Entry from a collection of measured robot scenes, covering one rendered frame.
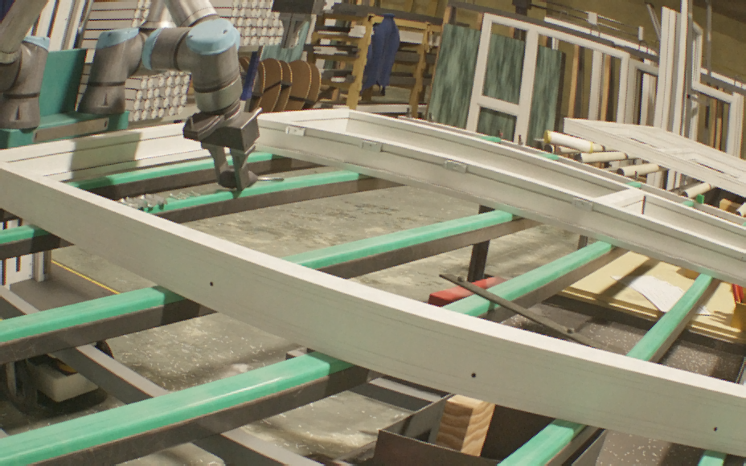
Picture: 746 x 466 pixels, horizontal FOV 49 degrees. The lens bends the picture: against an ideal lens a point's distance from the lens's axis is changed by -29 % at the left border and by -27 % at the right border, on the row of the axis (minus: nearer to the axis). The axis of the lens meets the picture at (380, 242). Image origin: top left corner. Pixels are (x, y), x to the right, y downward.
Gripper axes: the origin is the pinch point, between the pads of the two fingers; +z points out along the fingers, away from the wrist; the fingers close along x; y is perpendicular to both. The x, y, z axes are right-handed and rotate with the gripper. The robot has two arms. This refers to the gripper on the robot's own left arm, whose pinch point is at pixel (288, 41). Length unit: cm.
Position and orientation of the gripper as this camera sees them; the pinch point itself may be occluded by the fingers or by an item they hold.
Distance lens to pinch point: 248.5
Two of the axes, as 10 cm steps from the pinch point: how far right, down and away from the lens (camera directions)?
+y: 4.9, -1.1, 8.7
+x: -8.6, -2.4, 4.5
